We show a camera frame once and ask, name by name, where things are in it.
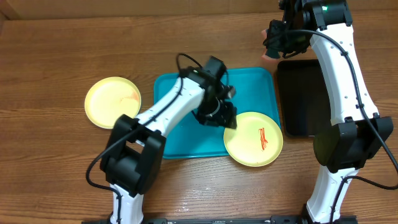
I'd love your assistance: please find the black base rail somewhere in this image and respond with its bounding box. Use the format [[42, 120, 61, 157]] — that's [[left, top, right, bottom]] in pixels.
[[81, 214, 358, 224]]

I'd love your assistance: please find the black plastic tray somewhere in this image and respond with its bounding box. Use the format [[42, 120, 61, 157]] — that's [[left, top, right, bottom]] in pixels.
[[276, 60, 331, 138]]

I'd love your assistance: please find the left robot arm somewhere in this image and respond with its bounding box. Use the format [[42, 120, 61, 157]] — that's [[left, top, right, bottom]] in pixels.
[[100, 57, 237, 223]]

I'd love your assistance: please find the yellow-green plate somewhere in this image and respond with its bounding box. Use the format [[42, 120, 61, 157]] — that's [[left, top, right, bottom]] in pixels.
[[223, 112, 283, 167], [85, 77, 142, 129]]

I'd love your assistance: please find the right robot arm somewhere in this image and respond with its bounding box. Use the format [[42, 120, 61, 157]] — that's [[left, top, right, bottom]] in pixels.
[[263, 0, 394, 223]]

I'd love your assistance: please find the red and green sponge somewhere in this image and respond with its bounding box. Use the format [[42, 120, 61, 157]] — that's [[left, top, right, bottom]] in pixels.
[[261, 29, 274, 62]]

